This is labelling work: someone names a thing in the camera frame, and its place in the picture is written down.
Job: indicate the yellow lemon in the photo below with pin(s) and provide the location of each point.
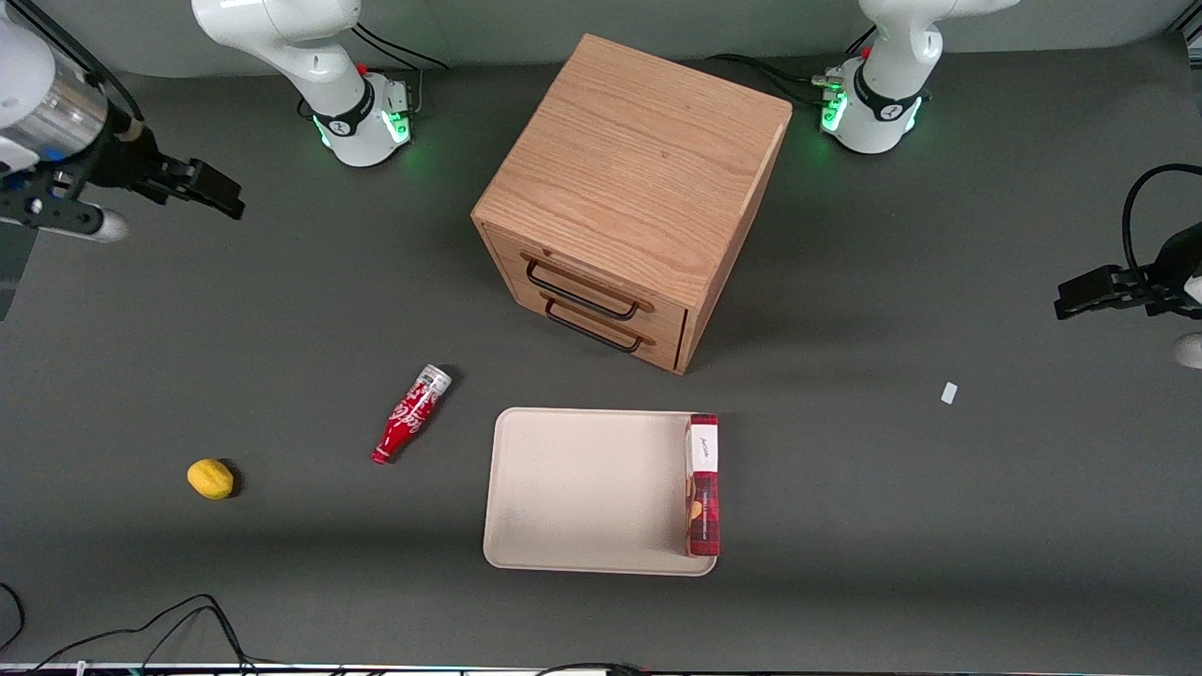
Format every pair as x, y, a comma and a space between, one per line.
210, 479

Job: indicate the small white paper piece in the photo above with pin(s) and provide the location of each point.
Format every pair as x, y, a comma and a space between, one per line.
949, 392

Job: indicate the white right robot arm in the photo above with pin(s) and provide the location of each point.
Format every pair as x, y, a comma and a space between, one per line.
282, 38

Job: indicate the deep wooden drawer front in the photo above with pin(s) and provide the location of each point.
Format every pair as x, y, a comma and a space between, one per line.
657, 343

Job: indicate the shallow wooden drawer front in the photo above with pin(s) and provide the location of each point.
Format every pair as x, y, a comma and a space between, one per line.
563, 258

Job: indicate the black frame bar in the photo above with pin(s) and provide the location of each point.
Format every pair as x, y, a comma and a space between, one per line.
1191, 23

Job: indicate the dark grey table mat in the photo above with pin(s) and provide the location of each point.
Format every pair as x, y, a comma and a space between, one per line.
892, 526

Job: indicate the right gripper with bracket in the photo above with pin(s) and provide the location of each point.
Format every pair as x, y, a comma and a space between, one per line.
130, 161

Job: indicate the wooden two-drawer cabinet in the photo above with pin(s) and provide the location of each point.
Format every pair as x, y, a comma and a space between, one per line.
639, 160

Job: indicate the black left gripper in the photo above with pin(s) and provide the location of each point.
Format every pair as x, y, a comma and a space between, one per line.
1167, 273

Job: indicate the beige rectangular tray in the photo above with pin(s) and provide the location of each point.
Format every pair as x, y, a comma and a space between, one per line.
592, 498

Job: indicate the red coke bottle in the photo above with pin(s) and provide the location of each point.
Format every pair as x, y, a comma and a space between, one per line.
409, 418

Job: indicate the red plaid snack box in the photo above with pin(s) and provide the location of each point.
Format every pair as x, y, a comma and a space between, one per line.
704, 498

